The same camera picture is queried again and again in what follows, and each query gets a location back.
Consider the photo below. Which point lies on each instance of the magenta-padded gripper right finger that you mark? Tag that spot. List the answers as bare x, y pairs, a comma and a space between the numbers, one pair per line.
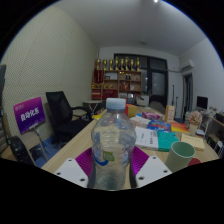
151, 170

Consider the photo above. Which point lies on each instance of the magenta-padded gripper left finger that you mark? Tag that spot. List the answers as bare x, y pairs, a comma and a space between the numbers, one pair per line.
71, 171

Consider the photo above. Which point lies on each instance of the clear plastic water bottle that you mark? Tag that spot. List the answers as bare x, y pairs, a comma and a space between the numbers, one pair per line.
113, 140

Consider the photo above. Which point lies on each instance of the pale green cup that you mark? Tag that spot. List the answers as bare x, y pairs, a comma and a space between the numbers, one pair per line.
178, 158

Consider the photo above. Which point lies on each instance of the white book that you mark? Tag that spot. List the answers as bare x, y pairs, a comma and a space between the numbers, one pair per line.
146, 137

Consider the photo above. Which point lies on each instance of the teal book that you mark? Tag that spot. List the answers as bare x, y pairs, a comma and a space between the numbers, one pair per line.
166, 140

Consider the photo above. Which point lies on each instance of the flat round red coaster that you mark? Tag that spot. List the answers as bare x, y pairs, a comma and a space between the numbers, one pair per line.
195, 162

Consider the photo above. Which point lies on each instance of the blue book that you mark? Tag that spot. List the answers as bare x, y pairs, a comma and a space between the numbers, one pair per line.
159, 125

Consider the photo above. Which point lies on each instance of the yellow book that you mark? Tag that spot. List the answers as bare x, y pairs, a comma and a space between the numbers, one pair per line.
193, 141

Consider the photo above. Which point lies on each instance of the orange book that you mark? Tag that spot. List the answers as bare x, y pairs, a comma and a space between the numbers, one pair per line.
180, 127

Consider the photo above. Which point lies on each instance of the black backpack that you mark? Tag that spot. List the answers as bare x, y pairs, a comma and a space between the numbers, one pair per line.
21, 151

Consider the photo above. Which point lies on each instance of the pink box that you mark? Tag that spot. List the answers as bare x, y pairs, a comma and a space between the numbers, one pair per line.
151, 115

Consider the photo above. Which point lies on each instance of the black office chair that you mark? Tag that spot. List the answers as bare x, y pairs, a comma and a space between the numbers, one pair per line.
61, 113

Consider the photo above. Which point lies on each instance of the orange upright box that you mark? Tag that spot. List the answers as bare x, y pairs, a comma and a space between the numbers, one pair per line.
170, 113

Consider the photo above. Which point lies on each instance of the pink flowers in white pot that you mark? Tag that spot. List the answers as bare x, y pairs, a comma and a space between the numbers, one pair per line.
195, 119

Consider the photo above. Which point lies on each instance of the small round table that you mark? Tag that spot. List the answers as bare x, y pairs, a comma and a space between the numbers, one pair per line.
91, 104

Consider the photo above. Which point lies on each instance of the purple sign board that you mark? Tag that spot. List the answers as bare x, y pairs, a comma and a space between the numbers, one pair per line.
29, 115

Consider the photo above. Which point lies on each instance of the cluttered side desk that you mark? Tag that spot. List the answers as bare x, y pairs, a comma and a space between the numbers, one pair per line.
216, 130

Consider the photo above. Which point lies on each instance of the black computer monitor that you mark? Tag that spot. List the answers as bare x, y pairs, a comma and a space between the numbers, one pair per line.
202, 102

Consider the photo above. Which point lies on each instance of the black-framed glass door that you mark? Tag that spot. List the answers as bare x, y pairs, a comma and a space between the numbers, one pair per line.
158, 80

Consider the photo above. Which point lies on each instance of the wooden shelf unit with trophies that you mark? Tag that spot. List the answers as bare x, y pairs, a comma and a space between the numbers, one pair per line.
116, 81

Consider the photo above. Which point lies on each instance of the white air conditioner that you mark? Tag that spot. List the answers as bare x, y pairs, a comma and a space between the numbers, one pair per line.
187, 65

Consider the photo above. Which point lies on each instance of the ceiling light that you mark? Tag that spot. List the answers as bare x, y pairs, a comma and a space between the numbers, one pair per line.
155, 1

